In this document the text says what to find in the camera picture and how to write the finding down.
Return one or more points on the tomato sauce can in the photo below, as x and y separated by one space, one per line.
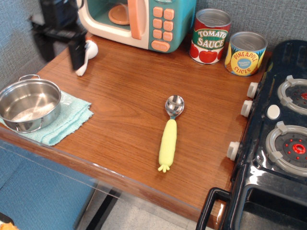
211 29

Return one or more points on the orange object at corner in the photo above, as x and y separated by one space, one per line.
6 223

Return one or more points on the white plush mushroom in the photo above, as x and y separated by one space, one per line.
91 50

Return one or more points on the teal toy microwave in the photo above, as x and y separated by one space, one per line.
157 25

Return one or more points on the light blue folded towel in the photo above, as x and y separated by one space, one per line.
74 112

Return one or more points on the black toy stove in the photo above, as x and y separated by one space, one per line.
269 178

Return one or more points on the pineapple slices can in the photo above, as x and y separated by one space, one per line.
245 53

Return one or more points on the spoon with yellow-green handle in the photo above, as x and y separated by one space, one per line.
174 107

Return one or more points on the stainless steel pot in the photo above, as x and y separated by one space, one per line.
30 104

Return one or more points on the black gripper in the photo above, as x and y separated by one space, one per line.
58 21

